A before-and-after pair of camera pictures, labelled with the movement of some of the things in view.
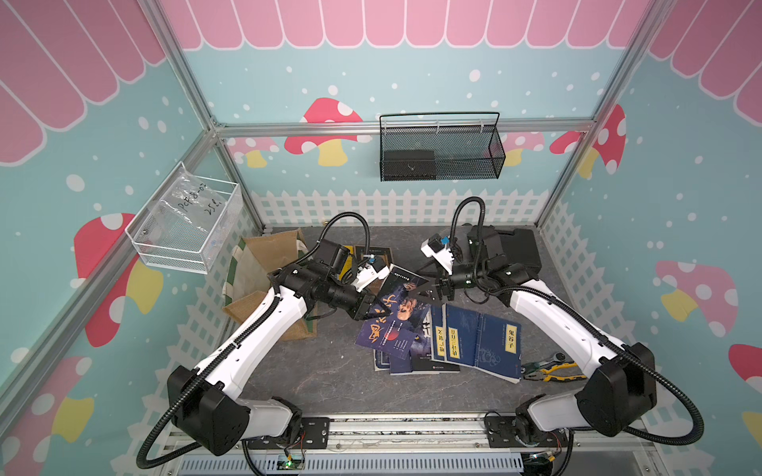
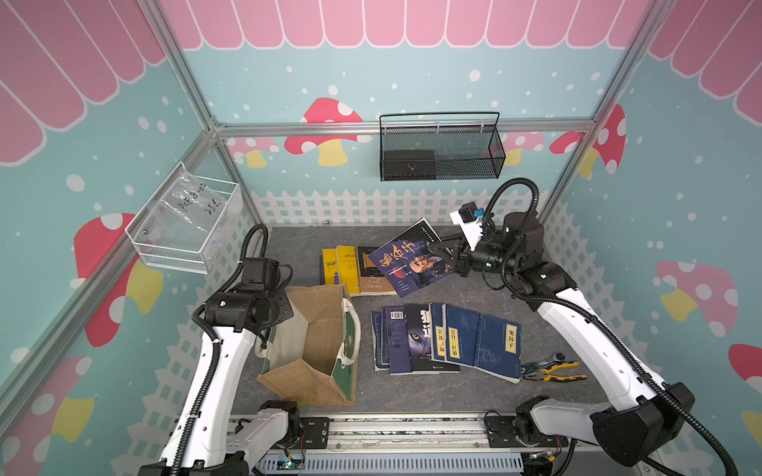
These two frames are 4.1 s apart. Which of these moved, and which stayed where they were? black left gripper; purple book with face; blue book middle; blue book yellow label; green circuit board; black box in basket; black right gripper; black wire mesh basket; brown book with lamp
Moved: black right gripper; purple book with face; black left gripper
Stayed: black wire mesh basket; blue book yellow label; black box in basket; blue book middle; green circuit board; brown book with lamp
